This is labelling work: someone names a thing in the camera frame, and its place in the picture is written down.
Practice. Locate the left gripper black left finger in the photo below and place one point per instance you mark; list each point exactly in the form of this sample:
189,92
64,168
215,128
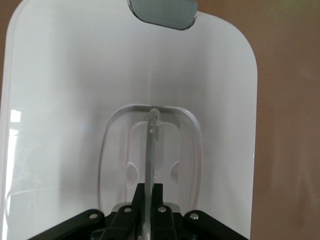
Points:
127,220

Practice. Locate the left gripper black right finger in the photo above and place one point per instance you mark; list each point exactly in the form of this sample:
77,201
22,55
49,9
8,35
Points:
162,220

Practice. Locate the white box lid grey latches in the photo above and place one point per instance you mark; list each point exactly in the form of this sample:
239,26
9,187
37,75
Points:
62,100

